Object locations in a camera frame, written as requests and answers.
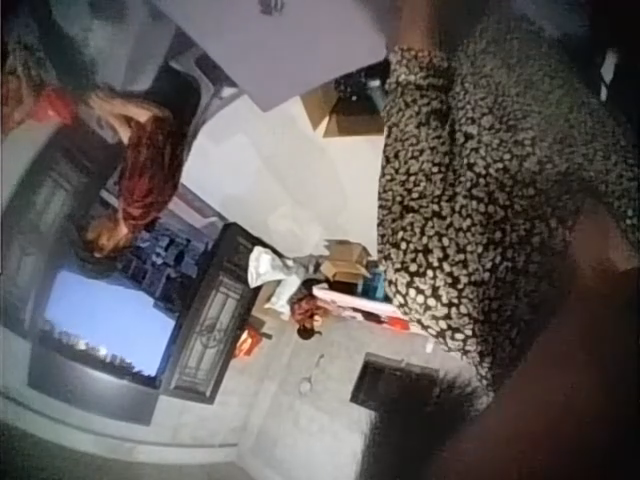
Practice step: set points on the window with dark frame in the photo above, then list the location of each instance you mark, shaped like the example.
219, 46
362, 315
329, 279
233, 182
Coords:
107, 325

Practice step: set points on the cluttered dark shelf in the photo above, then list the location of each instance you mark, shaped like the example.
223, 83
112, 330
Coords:
167, 255

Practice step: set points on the teal container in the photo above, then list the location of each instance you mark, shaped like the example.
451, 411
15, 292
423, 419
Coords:
375, 286

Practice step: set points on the dark square floor mat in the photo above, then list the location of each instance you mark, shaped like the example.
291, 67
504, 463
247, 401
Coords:
395, 382

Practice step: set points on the open brown cardboard box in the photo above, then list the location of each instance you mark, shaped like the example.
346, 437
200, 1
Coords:
345, 267

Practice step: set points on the white box with red edge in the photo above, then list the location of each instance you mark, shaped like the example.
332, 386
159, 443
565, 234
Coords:
360, 305

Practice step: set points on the dark ornate glass door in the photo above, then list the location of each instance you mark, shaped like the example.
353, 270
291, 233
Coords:
212, 320
47, 205

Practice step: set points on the small red orange object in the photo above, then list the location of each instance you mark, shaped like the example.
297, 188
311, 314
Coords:
249, 342

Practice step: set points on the flat brown cardboard box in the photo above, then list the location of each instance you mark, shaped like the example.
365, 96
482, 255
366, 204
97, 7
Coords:
327, 112

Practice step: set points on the person's left hand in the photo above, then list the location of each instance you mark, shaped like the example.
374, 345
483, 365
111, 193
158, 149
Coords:
417, 22

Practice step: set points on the reddish brown doll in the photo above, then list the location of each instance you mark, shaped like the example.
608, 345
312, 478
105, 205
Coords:
306, 315

